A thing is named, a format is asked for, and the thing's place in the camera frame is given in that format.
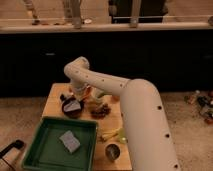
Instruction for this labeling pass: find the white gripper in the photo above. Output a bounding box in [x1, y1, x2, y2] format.
[71, 81, 87, 99]

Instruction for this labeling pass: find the grey towel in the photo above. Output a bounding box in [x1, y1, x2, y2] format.
[64, 100, 81, 112]

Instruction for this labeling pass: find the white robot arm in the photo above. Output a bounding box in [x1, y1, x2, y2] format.
[64, 57, 181, 171]

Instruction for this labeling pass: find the orange toy bowl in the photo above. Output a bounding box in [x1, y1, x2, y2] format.
[83, 86, 92, 99]

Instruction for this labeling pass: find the dark purple bowl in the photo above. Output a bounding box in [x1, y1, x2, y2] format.
[61, 97, 84, 118]

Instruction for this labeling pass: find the dark red grape bunch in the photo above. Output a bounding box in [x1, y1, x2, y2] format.
[91, 104, 111, 118]

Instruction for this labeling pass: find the grey sponge in tray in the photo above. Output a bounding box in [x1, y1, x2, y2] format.
[60, 131, 80, 153]

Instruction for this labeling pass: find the green plastic tray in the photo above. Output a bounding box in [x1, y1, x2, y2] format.
[22, 117, 98, 171]

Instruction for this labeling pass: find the yellow green toy vegetable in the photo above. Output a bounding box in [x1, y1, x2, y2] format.
[99, 128, 126, 144]

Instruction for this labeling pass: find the wooden table board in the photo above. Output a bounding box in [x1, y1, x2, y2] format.
[42, 83, 132, 171]

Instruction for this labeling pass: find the metal cup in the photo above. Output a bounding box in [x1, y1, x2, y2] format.
[105, 144, 120, 162]

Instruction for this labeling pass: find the clutter pile on floor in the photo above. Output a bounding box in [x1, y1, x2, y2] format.
[184, 90, 213, 125]

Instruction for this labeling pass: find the black cabinet wall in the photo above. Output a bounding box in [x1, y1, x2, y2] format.
[0, 30, 213, 97]

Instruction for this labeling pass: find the black handle object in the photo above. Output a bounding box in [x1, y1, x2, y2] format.
[0, 139, 25, 171]

